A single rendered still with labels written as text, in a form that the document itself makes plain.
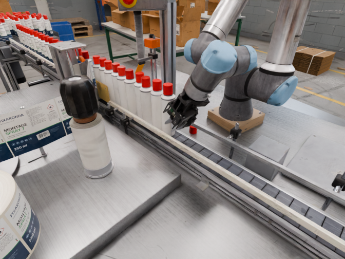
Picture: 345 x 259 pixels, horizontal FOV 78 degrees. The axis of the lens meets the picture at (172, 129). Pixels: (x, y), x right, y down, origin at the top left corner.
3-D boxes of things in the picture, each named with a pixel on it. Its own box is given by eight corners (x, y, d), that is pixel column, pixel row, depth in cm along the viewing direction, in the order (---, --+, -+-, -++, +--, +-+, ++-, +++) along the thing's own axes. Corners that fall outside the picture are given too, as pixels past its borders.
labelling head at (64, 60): (64, 98, 108) (46, 44, 93) (88, 90, 115) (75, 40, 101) (76, 107, 100) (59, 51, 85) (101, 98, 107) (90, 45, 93)
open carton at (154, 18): (139, 35, 282) (136, 3, 261) (172, 31, 307) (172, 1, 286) (157, 42, 252) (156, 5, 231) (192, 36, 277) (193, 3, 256)
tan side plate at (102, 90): (98, 97, 106) (95, 79, 101) (100, 96, 106) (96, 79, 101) (109, 104, 100) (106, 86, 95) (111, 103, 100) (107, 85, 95)
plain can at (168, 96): (159, 132, 84) (157, 83, 72) (170, 128, 86) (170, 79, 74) (166, 139, 80) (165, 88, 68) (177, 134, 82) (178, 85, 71)
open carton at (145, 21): (123, 31, 308) (120, 0, 287) (150, 27, 331) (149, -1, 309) (137, 35, 283) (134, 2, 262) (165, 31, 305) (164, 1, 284)
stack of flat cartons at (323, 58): (282, 67, 416) (287, 50, 398) (295, 61, 444) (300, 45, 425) (317, 76, 374) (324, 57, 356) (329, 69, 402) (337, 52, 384)
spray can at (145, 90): (140, 125, 88) (135, 77, 76) (148, 119, 91) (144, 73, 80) (150, 129, 85) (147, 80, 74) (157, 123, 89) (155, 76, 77)
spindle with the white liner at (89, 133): (79, 168, 68) (48, 78, 51) (104, 154, 73) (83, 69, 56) (93, 183, 62) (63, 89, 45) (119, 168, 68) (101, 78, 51)
